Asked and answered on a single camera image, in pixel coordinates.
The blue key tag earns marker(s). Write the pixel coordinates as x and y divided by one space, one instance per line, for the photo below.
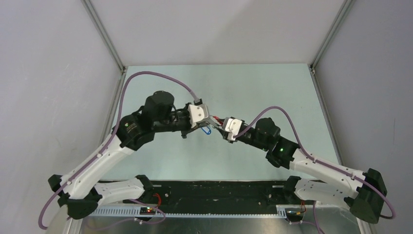
207 130

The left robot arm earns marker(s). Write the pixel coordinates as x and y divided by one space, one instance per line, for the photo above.
82 190

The left aluminium frame post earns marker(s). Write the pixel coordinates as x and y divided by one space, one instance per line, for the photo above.
97 22

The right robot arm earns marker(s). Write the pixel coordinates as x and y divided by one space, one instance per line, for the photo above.
362 193

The red-handled key organizer with rings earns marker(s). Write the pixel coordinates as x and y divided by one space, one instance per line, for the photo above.
217 120

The grey cable duct rail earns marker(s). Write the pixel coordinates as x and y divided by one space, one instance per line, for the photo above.
140 211

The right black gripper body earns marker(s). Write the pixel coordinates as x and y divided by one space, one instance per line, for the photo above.
248 137

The right aluminium frame post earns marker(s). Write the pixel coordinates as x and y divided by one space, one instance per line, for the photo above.
332 32

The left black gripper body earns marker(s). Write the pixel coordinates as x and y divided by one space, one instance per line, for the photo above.
181 122

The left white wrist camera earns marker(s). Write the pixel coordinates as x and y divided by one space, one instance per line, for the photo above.
197 114

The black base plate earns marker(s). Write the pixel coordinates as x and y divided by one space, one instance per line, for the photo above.
220 196

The aluminium frame post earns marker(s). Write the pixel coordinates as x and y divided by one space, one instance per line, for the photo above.
97 22
332 32

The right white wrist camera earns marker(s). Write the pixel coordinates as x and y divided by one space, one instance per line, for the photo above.
231 127

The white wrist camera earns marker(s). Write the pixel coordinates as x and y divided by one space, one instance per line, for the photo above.
231 127
197 114

